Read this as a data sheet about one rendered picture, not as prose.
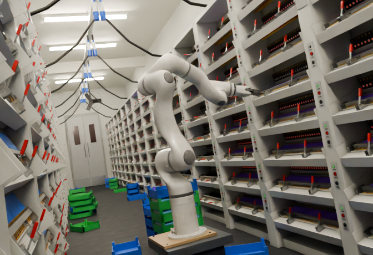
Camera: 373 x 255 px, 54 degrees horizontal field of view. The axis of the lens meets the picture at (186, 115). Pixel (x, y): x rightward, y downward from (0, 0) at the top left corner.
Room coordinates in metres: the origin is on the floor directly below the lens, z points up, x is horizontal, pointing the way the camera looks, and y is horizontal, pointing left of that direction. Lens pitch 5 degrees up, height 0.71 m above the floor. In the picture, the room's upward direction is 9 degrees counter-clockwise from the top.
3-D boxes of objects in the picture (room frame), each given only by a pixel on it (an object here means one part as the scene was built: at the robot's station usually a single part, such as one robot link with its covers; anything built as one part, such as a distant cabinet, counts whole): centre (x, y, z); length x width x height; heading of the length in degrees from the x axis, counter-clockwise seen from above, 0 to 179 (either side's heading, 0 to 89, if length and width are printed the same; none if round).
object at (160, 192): (2.59, 0.18, 0.44); 0.30 x 0.20 x 0.08; 115
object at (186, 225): (1.81, 0.09, 0.39); 0.19 x 0.19 x 0.18
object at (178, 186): (1.83, 0.11, 0.60); 0.19 x 0.12 x 0.24; 43
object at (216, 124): (3.06, -0.28, 0.88); 0.20 x 0.09 x 1.75; 109
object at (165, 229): (2.59, 0.18, 0.20); 0.30 x 0.20 x 0.08; 115
